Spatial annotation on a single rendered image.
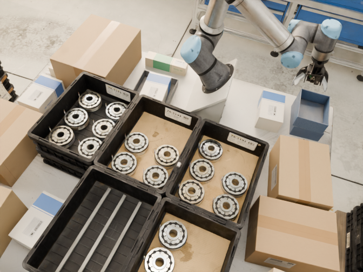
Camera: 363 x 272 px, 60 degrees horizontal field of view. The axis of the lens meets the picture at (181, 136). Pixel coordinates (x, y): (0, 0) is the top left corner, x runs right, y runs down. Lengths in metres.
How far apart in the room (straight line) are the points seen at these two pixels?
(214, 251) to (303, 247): 0.32
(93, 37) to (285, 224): 1.28
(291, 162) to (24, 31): 2.76
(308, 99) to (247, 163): 0.59
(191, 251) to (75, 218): 0.44
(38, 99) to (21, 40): 1.72
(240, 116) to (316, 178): 0.52
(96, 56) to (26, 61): 1.52
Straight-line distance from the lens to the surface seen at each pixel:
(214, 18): 1.46
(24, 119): 1.52
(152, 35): 3.24
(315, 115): 1.76
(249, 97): 1.80
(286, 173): 1.39
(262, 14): 1.22
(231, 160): 1.38
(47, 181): 1.50
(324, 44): 1.40
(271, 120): 1.62
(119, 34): 1.78
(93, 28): 1.83
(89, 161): 1.24
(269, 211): 1.28
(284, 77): 3.08
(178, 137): 1.40
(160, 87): 1.64
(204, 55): 1.46
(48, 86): 1.71
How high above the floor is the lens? 1.98
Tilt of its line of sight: 55 degrees down
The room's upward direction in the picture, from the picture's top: 8 degrees clockwise
